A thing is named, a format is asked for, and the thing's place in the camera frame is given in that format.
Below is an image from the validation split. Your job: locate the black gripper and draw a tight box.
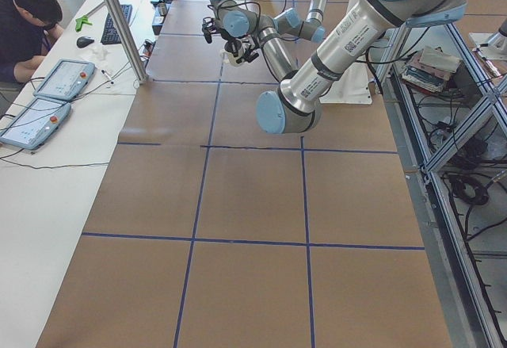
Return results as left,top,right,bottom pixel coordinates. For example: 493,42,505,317
229,35,259,63
201,17,230,44

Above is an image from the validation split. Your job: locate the white mug with handle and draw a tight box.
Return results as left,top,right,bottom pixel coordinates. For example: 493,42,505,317
223,40,246,67

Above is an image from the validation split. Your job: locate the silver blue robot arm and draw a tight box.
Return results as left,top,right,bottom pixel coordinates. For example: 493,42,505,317
201,0,328,82
256,0,467,134

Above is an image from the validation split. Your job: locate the black keyboard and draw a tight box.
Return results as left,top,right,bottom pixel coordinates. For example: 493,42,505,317
100,4,133,45

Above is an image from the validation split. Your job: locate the crumpled white tissue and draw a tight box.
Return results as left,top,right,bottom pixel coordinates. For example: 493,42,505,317
89,44,109,61

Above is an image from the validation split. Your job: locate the green plastic tool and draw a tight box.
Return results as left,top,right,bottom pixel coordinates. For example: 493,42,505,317
74,15,93,32

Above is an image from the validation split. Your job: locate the grey computer mouse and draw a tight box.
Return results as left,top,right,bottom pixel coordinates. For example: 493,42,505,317
76,36,95,48

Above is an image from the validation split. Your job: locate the upper teach pendant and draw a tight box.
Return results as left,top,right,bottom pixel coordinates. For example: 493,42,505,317
33,59,96,101

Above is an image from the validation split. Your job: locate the teach pendant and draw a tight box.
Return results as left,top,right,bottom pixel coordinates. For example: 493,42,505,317
33,59,96,101
1,96,71,151

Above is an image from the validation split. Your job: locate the person in dark shirt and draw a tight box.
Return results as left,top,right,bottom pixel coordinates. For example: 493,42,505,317
1,0,63,83

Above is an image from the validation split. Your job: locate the stack of books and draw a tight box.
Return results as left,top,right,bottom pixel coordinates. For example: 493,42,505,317
401,46,462,93

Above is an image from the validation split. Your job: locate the lower teach pendant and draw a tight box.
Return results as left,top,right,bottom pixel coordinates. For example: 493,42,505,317
1,96,71,151

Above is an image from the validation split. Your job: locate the aluminium frame post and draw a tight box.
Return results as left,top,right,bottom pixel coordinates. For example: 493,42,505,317
104,0,147,84

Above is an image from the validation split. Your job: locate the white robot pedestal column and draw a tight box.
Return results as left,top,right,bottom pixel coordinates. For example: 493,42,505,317
320,0,372,105

